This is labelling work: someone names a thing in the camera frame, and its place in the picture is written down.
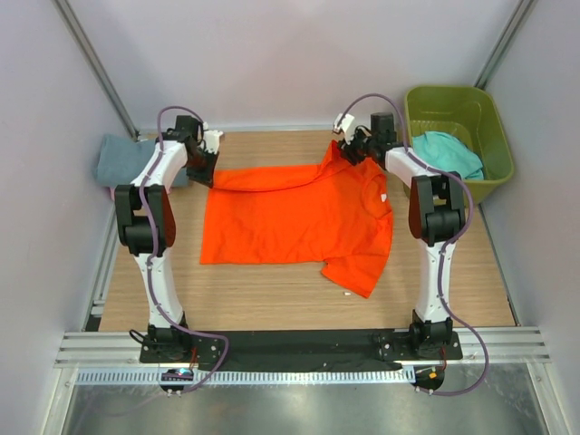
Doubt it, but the orange t-shirt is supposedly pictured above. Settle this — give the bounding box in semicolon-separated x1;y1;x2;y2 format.
199;141;394;298

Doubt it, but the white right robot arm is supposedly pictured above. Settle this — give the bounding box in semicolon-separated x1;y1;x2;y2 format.
333;112;466;359

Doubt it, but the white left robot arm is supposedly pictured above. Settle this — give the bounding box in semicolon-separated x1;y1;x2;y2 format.
114;106;223;363

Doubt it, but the teal t-shirt in bin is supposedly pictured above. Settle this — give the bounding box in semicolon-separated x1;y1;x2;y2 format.
412;131;484;180

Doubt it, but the grey-blue folded t-shirt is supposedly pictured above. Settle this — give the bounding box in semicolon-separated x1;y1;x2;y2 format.
93;134;188;189

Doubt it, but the green plastic bin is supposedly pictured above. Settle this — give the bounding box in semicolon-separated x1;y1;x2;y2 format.
404;85;515;205

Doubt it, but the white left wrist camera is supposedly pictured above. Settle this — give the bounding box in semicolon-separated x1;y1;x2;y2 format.
200;122;225;154

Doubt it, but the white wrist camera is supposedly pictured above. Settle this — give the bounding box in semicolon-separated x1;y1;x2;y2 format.
332;113;356;139
200;122;225;154

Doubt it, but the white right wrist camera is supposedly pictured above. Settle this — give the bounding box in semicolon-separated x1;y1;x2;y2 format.
332;113;356;139

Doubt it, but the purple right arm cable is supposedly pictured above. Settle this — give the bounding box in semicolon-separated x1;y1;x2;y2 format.
339;92;490;396

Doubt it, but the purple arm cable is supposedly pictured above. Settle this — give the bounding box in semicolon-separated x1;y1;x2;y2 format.
339;92;490;396
138;105;232;393

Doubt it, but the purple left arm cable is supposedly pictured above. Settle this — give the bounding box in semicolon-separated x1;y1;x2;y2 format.
138;105;232;393

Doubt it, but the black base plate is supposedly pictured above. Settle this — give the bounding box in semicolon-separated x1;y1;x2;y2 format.
129;328;463;372

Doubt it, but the slotted cable duct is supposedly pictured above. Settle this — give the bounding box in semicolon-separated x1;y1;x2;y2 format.
75;366;415;387

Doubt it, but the aluminium frame rail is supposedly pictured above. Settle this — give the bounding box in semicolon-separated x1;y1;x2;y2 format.
55;327;550;372

